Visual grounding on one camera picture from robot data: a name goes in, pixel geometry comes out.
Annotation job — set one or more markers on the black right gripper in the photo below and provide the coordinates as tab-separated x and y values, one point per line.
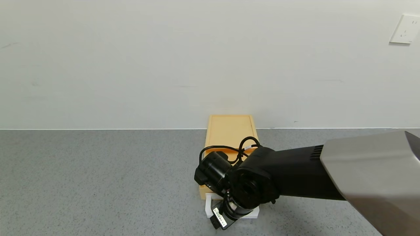
220	217

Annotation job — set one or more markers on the white wall socket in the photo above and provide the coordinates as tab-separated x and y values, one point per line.
407	29

